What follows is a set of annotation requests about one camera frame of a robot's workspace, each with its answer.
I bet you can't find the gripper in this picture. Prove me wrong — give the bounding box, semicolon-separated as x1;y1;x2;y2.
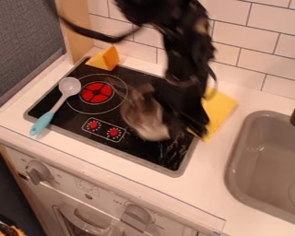
151;72;213;141

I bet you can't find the silver pot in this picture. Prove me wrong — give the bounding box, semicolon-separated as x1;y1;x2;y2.
117;82;172;142

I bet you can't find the yellow cloth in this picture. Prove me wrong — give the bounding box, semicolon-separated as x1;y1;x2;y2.
186;87;239;143

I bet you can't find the toy stove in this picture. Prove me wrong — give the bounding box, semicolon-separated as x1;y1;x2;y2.
23;55;201;179

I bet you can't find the yellow toy cheese wedge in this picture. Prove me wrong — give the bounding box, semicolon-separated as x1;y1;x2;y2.
84;45;122;72

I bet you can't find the toy sink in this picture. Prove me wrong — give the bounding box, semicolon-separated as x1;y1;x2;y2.
223;110;295;229

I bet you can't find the blue handled grey spoon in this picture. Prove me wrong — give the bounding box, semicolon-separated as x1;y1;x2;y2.
28;77;83;136

